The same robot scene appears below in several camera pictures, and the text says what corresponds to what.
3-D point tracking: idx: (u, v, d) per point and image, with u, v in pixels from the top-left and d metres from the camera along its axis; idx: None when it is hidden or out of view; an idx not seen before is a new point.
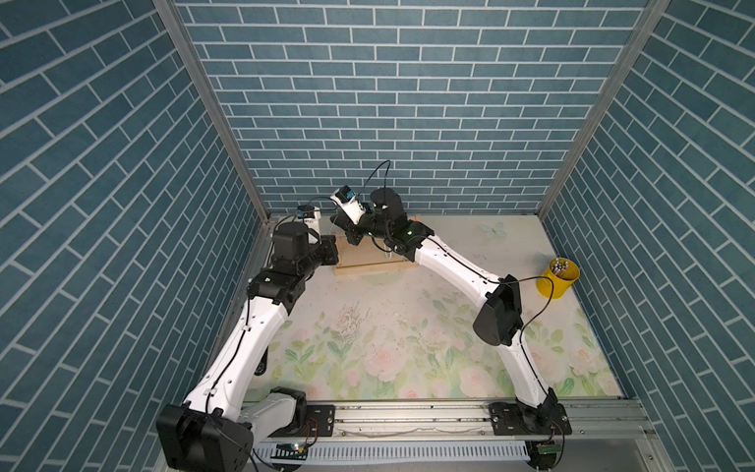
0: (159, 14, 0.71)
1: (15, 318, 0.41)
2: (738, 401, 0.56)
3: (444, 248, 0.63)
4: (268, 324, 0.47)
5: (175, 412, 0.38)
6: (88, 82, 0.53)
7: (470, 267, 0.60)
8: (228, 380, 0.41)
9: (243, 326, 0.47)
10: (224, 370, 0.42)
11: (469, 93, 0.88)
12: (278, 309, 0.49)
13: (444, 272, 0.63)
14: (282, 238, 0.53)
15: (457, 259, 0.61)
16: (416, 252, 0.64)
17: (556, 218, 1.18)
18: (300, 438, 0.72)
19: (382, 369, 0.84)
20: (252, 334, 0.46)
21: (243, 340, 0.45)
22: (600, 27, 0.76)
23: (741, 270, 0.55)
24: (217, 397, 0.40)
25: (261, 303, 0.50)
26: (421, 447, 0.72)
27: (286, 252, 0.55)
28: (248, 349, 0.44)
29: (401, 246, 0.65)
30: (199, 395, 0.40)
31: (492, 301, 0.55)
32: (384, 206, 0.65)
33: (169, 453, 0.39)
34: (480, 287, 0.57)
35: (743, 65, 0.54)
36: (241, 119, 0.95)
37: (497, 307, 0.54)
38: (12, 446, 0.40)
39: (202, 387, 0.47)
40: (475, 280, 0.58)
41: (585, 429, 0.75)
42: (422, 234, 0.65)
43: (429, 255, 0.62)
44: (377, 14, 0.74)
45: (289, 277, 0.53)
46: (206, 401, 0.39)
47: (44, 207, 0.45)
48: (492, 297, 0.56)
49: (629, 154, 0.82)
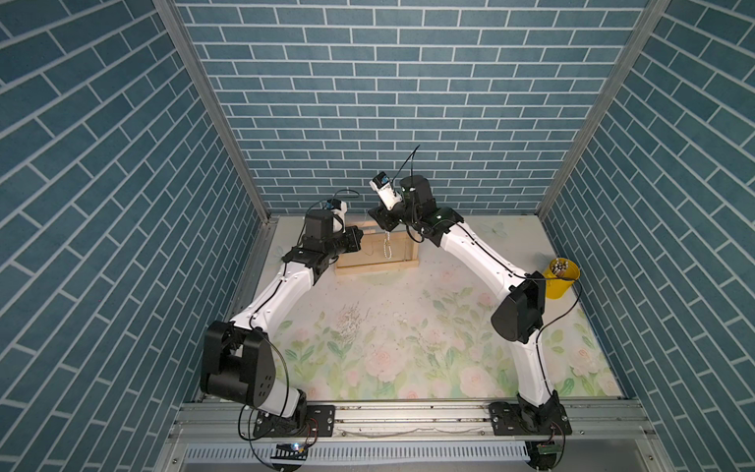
0: (159, 14, 0.71)
1: (15, 318, 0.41)
2: (739, 401, 0.56)
3: (473, 237, 0.62)
4: (302, 280, 0.56)
5: (220, 327, 0.44)
6: (88, 82, 0.53)
7: (497, 259, 0.58)
8: (267, 310, 0.48)
9: (278, 275, 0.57)
10: (264, 303, 0.50)
11: (469, 93, 0.88)
12: (309, 273, 0.58)
13: (472, 264, 0.61)
14: (314, 220, 0.64)
15: (486, 249, 0.60)
16: (442, 237, 0.64)
17: (556, 218, 1.18)
18: (300, 438, 0.72)
19: (382, 369, 0.84)
20: (288, 283, 0.54)
21: (280, 287, 0.53)
22: (600, 28, 0.76)
23: (741, 271, 0.55)
24: (260, 321, 0.46)
25: (295, 265, 0.59)
26: (421, 447, 0.72)
27: (315, 230, 0.65)
28: (286, 293, 0.52)
29: (429, 228, 0.64)
30: (241, 317, 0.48)
31: (514, 295, 0.54)
32: (413, 190, 0.66)
33: (205, 368, 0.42)
34: (504, 279, 0.56)
35: (742, 65, 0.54)
36: (241, 119, 0.95)
37: (521, 302, 0.52)
38: (12, 446, 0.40)
39: (243, 311, 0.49)
40: (499, 272, 0.57)
41: (585, 429, 0.75)
42: (451, 220, 0.64)
43: (456, 241, 0.61)
44: (377, 14, 0.74)
45: (317, 254, 0.63)
46: (250, 322, 0.46)
47: (44, 207, 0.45)
48: (514, 290, 0.54)
49: (629, 155, 0.82)
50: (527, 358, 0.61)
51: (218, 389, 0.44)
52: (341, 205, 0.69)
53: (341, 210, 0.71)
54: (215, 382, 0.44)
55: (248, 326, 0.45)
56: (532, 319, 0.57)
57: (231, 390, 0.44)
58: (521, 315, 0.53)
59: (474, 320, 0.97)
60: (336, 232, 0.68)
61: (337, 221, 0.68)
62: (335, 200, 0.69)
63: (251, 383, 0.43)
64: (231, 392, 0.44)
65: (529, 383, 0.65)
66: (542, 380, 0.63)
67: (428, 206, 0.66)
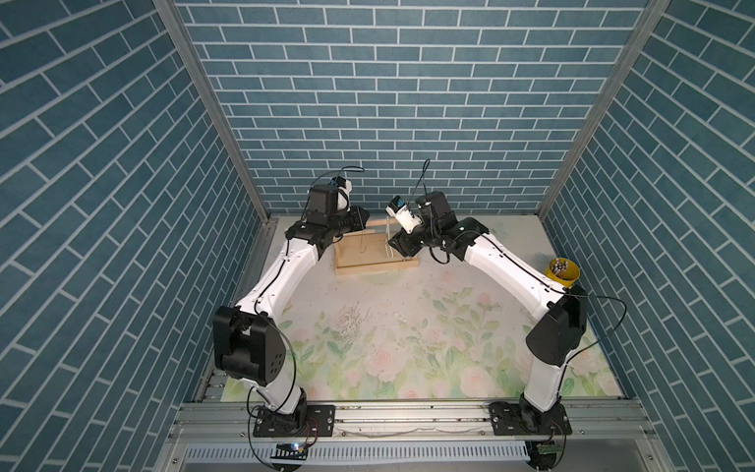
0: (159, 14, 0.71)
1: (15, 319, 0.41)
2: (738, 401, 0.56)
3: (501, 249, 0.57)
4: (306, 258, 0.55)
5: (227, 312, 0.45)
6: (88, 82, 0.53)
7: (532, 272, 0.53)
8: (272, 293, 0.48)
9: (282, 256, 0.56)
10: (268, 285, 0.50)
11: (469, 93, 0.88)
12: (313, 250, 0.57)
13: (503, 280, 0.56)
14: (319, 194, 0.62)
15: (516, 261, 0.55)
16: (467, 250, 0.59)
17: (556, 218, 1.18)
18: (300, 438, 0.72)
19: (382, 369, 0.84)
20: (291, 264, 0.53)
21: (283, 267, 0.53)
22: (600, 27, 0.76)
23: (740, 271, 0.56)
24: (264, 304, 0.47)
25: (298, 242, 0.58)
26: (421, 447, 0.72)
27: (319, 205, 0.63)
28: (289, 273, 0.52)
29: (451, 242, 0.59)
30: (246, 300, 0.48)
31: (555, 312, 0.48)
32: (429, 205, 0.64)
33: (216, 350, 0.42)
34: (541, 295, 0.50)
35: (743, 65, 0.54)
36: (241, 119, 0.95)
37: (563, 322, 0.46)
38: (12, 446, 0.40)
39: (248, 296, 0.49)
40: (534, 287, 0.51)
41: (585, 429, 0.75)
42: (476, 230, 0.60)
43: (483, 254, 0.56)
44: (377, 14, 0.74)
45: (319, 228, 0.61)
46: (254, 306, 0.46)
47: (44, 206, 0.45)
48: (553, 307, 0.48)
49: (629, 155, 0.82)
50: (545, 375, 0.59)
51: (231, 368, 0.47)
52: (346, 183, 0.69)
53: (347, 188, 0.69)
54: (228, 361, 0.47)
55: (253, 310, 0.46)
56: (574, 338, 0.51)
57: (244, 369, 0.47)
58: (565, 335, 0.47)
59: (474, 320, 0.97)
60: (341, 209, 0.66)
61: (343, 198, 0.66)
62: (339, 178, 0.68)
63: (261, 364, 0.45)
64: (244, 371, 0.47)
65: (539, 391, 0.63)
66: (553, 393, 0.60)
67: (446, 219, 0.63)
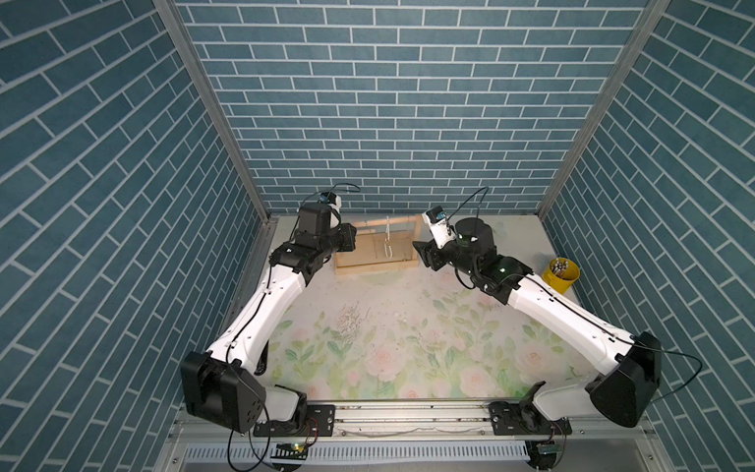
0: (159, 14, 0.71)
1: (15, 318, 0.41)
2: (738, 401, 0.56)
3: (550, 291, 0.52)
4: (288, 289, 0.50)
5: (197, 361, 0.40)
6: (88, 82, 0.53)
7: (590, 320, 0.47)
8: (249, 336, 0.43)
9: (263, 288, 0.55)
10: (245, 327, 0.44)
11: (469, 93, 0.88)
12: (296, 278, 0.51)
13: (556, 326, 0.50)
14: (309, 213, 0.57)
15: (569, 305, 0.50)
16: (511, 293, 0.54)
17: (556, 218, 1.18)
18: (300, 438, 0.72)
19: (382, 369, 0.84)
20: (271, 296, 0.48)
21: (262, 302, 0.48)
22: (600, 27, 0.76)
23: (741, 271, 0.55)
24: (238, 350, 0.42)
25: (281, 269, 0.52)
26: (421, 447, 0.72)
27: (310, 225, 0.58)
28: (269, 308, 0.47)
29: (493, 284, 0.55)
30: (218, 346, 0.42)
31: (627, 367, 0.41)
32: (475, 239, 0.56)
33: (189, 398, 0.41)
34: (607, 347, 0.44)
35: (743, 65, 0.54)
36: (241, 119, 0.95)
37: (638, 379, 0.40)
38: (12, 446, 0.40)
39: (222, 339, 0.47)
40: (597, 337, 0.45)
41: (585, 429, 0.75)
42: (519, 270, 0.55)
43: (530, 298, 0.52)
44: (377, 14, 0.74)
45: (307, 252, 0.55)
46: (226, 353, 0.42)
47: (44, 206, 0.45)
48: (623, 361, 0.42)
49: (629, 155, 0.82)
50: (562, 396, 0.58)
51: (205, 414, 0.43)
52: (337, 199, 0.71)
53: (337, 205, 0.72)
54: (202, 408, 0.43)
55: (224, 358, 0.41)
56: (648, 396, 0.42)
57: (217, 417, 0.42)
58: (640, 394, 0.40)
59: (474, 320, 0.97)
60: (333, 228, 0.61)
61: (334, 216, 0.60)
62: (331, 194, 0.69)
63: (234, 416, 0.42)
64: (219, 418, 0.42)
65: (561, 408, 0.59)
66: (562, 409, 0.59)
67: (490, 256, 0.57)
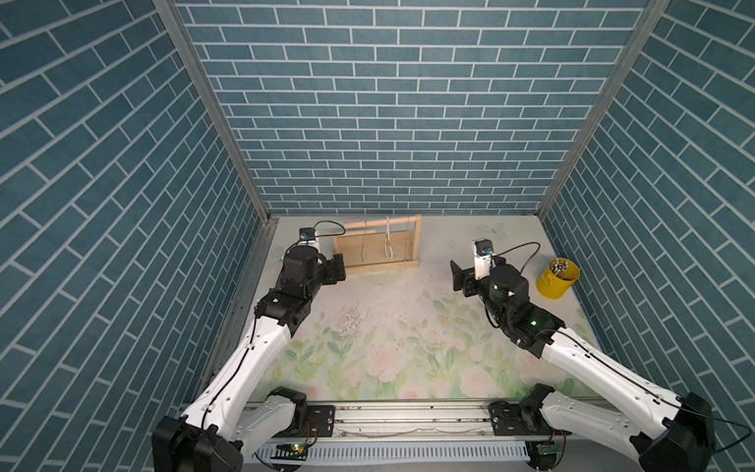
0: (159, 14, 0.71)
1: (15, 318, 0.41)
2: (738, 401, 0.56)
3: (585, 346, 0.51)
4: (273, 343, 0.49)
5: (171, 426, 0.38)
6: (88, 82, 0.53)
7: (629, 378, 0.46)
8: (227, 397, 0.42)
9: (246, 344, 0.48)
10: (224, 386, 0.43)
11: (469, 94, 0.89)
12: (282, 331, 0.50)
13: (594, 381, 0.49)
14: (294, 262, 0.55)
15: (606, 362, 0.49)
16: (545, 348, 0.54)
17: (556, 218, 1.18)
18: (300, 438, 0.72)
19: (382, 369, 0.84)
20: (255, 352, 0.47)
21: (246, 357, 0.46)
22: (600, 28, 0.76)
23: (741, 271, 0.55)
24: (214, 414, 0.40)
25: (266, 323, 0.51)
26: (421, 448, 0.72)
27: (295, 273, 0.57)
28: (252, 365, 0.45)
29: (524, 338, 0.55)
30: (195, 410, 0.40)
31: (676, 433, 0.40)
32: (510, 293, 0.56)
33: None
34: (651, 409, 0.43)
35: (742, 65, 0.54)
36: (241, 119, 0.95)
37: (690, 445, 0.39)
38: (12, 447, 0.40)
39: (199, 402, 0.41)
40: (639, 398, 0.44)
41: None
42: (550, 324, 0.55)
43: (564, 354, 0.51)
44: (377, 14, 0.74)
45: (294, 301, 0.55)
46: (202, 417, 0.40)
47: (44, 207, 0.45)
48: (671, 427, 0.41)
49: (629, 155, 0.82)
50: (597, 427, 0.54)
51: None
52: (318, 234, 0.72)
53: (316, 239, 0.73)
54: None
55: (200, 423, 0.39)
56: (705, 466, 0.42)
57: None
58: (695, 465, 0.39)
59: (474, 320, 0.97)
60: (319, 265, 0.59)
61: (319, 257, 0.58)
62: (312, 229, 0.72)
63: None
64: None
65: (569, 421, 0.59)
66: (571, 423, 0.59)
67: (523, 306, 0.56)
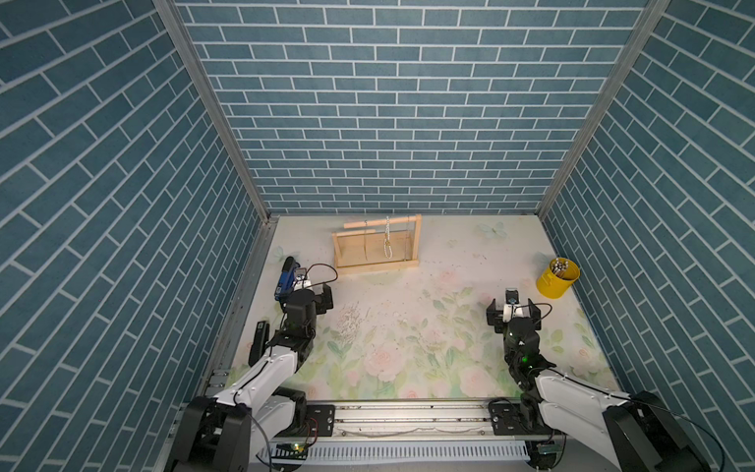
0: (159, 14, 0.71)
1: (14, 319, 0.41)
2: (738, 401, 0.56)
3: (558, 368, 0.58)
4: (285, 363, 0.57)
5: (202, 405, 0.43)
6: (88, 82, 0.53)
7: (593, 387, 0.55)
8: (252, 387, 0.48)
9: (265, 357, 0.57)
10: (249, 381, 0.50)
11: (469, 93, 0.88)
12: (294, 354, 0.59)
13: (569, 407, 0.58)
14: (295, 307, 0.64)
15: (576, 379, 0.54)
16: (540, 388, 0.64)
17: (556, 218, 1.18)
18: (300, 438, 0.72)
19: (382, 369, 0.84)
20: (272, 365, 0.55)
21: (264, 367, 0.54)
22: (600, 27, 0.76)
23: (740, 270, 0.56)
24: (244, 397, 0.46)
25: (280, 347, 0.61)
26: (421, 447, 0.72)
27: (298, 318, 0.65)
28: (270, 373, 0.53)
29: (525, 382, 0.66)
30: (225, 392, 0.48)
31: (618, 413, 0.46)
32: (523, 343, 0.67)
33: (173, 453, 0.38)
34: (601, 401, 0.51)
35: (742, 65, 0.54)
36: (241, 119, 0.95)
37: (630, 424, 0.44)
38: (12, 447, 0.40)
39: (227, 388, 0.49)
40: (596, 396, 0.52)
41: None
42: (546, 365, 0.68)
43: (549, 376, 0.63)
44: (377, 14, 0.74)
45: (302, 340, 0.65)
46: (233, 397, 0.45)
47: (44, 206, 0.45)
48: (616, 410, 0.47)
49: (629, 154, 0.82)
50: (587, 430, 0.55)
51: None
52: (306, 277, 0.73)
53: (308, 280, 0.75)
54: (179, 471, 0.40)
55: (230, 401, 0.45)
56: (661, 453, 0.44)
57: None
58: (644, 446, 0.43)
59: (474, 320, 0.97)
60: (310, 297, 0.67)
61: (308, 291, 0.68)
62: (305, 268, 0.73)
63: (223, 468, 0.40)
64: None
65: (559, 415, 0.61)
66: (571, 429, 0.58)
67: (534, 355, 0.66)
